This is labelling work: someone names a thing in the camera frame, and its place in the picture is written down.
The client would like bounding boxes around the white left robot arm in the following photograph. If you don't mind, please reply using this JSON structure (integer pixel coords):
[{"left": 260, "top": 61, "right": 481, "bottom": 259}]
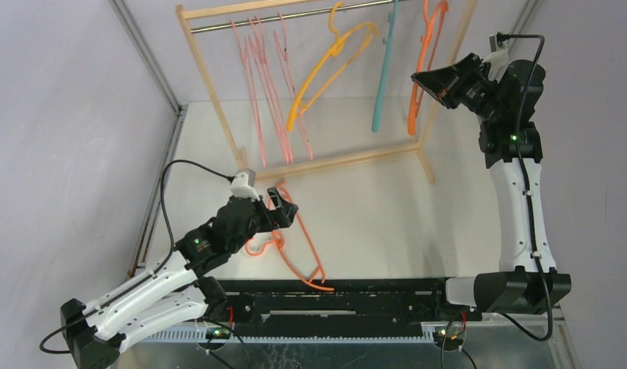
[{"left": 61, "top": 153, "right": 440, "bottom": 368}]

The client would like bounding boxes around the black left camera cable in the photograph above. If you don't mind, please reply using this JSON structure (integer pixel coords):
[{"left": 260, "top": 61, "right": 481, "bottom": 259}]
[{"left": 38, "top": 158, "right": 235, "bottom": 355}]

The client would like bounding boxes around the teal plastic hanger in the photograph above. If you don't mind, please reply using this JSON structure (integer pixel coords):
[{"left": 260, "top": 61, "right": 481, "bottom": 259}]
[{"left": 371, "top": 0, "right": 399, "bottom": 133}]

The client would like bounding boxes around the aluminium frame post left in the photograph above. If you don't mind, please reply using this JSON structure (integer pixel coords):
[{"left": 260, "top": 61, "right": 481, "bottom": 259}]
[{"left": 109, "top": 1, "right": 182, "bottom": 279}]

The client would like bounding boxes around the metal rack rod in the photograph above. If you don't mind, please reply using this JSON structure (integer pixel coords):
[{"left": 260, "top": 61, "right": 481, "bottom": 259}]
[{"left": 189, "top": 1, "right": 394, "bottom": 35}]

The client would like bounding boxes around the aluminium frame post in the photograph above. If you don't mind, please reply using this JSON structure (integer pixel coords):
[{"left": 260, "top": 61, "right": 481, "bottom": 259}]
[
  {"left": 482, "top": 0, "right": 542, "bottom": 81},
  {"left": 109, "top": 1, "right": 182, "bottom": 279}
]

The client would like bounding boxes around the orange plastic hanger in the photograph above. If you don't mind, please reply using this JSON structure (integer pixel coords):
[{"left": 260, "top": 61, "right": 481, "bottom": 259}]
[
  {"left": 244, "top": 178, "right": 335, "bottom": 294},
  {"left": 407, "top": 0, "right": 449, "bottom": 136}
]

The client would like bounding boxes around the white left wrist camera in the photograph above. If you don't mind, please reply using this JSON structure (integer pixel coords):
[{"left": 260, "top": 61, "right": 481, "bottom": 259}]
[{"left": 230, "top": 168, "right": 261, "bottom": 201}]

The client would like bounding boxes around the wooden clothes rack frame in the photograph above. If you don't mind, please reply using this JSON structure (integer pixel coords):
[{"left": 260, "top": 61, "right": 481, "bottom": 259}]
[{"left": 175, "top": 0, "right": 479, "bottom": 185}]

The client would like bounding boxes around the hanging pink wire hanger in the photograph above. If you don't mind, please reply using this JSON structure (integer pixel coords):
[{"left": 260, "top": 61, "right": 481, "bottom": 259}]
[{"left": 230, "top": 21, "right": 267, "bottom": 168}]

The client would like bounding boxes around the aluminium frame post right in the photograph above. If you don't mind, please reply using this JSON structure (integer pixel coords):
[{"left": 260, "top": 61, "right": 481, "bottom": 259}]
[{"left": 482, "top": 0, "right": 542, "bottom": 81}]

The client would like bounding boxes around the yellow plastic hanger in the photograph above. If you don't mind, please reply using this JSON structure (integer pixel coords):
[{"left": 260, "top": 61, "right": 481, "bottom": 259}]
[{"left": 285, "top": 2, "right": 380, "bottom": 132}]

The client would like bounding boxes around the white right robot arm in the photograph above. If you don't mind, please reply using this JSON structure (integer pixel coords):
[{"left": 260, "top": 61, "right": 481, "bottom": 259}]
[{"left": 431, "top": 53, "right": 572, "bottom": 320}]

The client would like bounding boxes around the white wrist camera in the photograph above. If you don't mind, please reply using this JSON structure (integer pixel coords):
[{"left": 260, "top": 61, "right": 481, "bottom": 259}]
[
  {"left": 230, "top": 168, "right": 261, "bottom": 201},
  {"left": 484, "top": 33, "right": 509, "bottom": 69}
]

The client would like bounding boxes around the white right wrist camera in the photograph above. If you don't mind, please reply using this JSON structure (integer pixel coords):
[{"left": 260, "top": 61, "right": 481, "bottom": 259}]
[{"left": 484, "top": 33, "right": 509, "bottom": 69}]

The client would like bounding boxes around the pink wire hanger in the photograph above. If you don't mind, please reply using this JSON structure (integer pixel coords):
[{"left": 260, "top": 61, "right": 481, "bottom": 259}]
[
  {"left": 249, "top": 16, "right": 295, "bottom": 164},
  {"left": 244, "top": 18, "right": 292, "bottom": 165},
  {"left": 230, "top": 21, "right": 267, "bottom": 168},
  {"left": 273, "top": 13, "right": 314, "bottom": 161}
]

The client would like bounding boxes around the metal cable tray base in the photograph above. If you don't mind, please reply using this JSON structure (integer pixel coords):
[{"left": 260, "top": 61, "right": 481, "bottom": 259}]
[{"left": 113, "top": 312, "right": 584, "bottom": 368}]

